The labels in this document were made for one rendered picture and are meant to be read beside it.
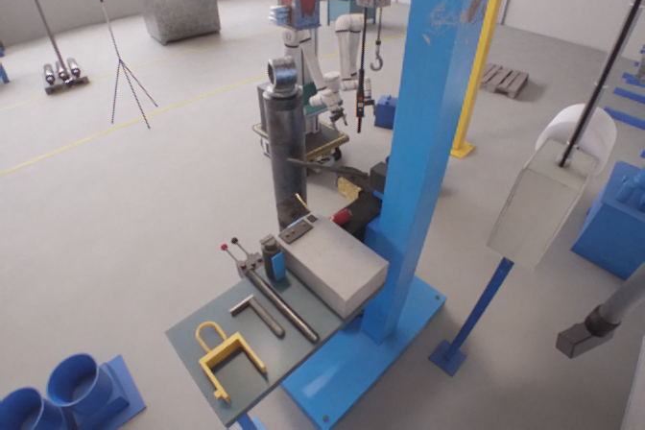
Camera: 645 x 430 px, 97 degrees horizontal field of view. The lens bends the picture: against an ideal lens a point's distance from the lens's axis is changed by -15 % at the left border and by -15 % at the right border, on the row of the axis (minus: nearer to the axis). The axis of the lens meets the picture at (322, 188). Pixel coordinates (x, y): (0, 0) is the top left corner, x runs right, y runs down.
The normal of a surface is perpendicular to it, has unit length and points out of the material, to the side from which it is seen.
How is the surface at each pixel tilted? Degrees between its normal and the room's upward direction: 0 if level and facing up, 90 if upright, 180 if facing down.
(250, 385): 0
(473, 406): 0
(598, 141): 90
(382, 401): 0
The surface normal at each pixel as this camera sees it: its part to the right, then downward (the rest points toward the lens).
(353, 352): 0.00, -0.77
